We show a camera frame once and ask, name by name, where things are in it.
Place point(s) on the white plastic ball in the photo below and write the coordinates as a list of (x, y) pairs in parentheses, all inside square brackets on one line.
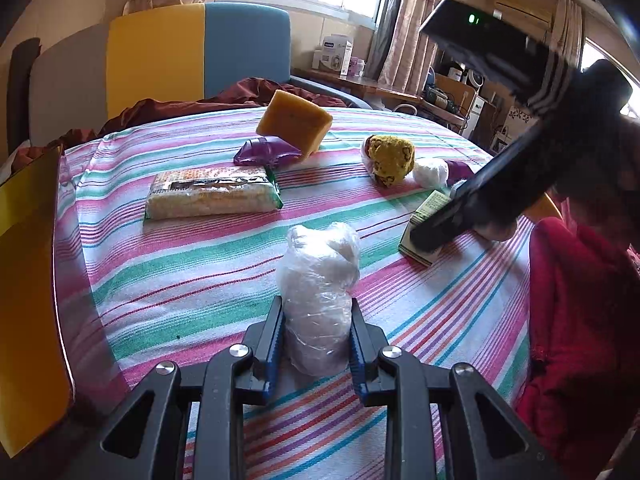
[(430, 174)]

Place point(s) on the wooden desk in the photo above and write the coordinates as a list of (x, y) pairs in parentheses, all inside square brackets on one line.
[(380, 91)]

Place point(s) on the striped bed sheet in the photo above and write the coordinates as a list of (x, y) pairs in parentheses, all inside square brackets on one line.
[(200, 270)]

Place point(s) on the person's right hand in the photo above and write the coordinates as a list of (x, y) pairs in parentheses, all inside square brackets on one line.
[(497, 232)]

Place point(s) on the black upright panel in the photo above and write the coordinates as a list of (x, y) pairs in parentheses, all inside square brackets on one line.
[(22, 90)]

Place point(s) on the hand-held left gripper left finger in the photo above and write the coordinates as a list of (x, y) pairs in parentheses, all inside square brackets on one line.
[(274, 345)]

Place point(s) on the long cracker packet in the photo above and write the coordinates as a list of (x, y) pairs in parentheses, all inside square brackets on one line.
[(210, 195)]

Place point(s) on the maroon blanket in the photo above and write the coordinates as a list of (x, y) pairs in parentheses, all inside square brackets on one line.
[(150, 115)]

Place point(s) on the white air conditioner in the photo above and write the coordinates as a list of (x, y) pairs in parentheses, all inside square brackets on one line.
[(520, 10)]

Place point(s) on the grey yellow blue headboard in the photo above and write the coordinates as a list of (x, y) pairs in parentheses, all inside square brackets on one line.
[(150, 55)]

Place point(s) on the white plastic-wrapped bundle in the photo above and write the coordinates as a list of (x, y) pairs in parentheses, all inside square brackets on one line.
[(315, 285)]

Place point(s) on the gold cardboard box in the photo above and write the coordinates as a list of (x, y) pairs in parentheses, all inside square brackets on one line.
[(30, 310)]

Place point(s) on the orange sponge block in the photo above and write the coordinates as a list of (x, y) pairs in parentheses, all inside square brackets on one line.
[(295, 120)]

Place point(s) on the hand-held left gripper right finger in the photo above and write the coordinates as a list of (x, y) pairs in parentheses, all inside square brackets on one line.
[(357, 355)]

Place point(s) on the brown cardboard box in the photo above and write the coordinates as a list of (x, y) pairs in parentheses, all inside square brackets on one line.
[(455, 90)]

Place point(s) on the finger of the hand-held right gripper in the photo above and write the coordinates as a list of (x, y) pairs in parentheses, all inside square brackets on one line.
[(490, 190)]

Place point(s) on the purple packet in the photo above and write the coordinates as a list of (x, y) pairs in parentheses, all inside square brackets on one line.
[(460, 170), (260, 152)]

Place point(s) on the white box with blue print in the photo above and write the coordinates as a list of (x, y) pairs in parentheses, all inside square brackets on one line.
[(332, 52)]

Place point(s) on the red cloth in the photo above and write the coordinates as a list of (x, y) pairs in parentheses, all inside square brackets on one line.
[(575, 335)]

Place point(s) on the small green carton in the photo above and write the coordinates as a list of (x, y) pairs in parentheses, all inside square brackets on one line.
[(430, 207)]

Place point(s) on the small pale jar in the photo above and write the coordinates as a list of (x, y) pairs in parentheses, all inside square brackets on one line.
[(357, 67)]

